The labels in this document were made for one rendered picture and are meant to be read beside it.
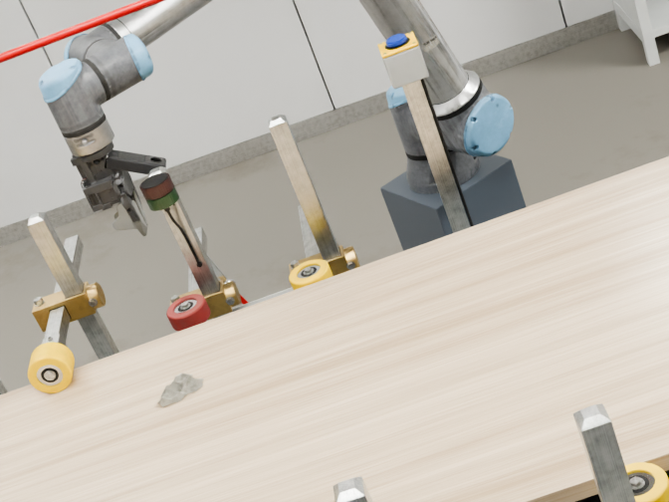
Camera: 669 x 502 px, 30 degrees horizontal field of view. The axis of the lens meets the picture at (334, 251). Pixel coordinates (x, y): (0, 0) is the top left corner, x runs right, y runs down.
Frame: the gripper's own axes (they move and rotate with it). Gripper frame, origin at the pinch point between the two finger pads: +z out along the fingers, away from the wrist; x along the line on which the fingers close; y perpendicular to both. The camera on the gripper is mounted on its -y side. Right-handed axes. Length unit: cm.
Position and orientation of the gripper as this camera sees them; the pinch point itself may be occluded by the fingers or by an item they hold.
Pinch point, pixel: (145, 228)
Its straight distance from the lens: 254.5
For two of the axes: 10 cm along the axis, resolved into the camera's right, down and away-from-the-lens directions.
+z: 3.3, 8.2, 4.7
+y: -9.4, 3.2, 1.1
